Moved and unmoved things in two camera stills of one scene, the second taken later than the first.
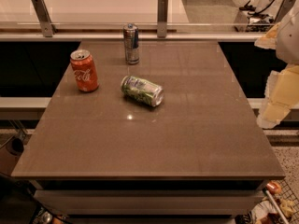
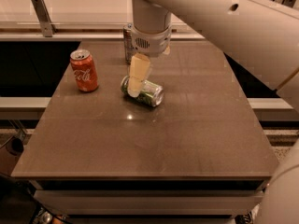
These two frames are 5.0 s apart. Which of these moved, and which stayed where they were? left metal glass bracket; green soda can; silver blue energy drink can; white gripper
Moved: white gripper
Stayed: left metal glass bracket; green soda can; silver blue energy drink can
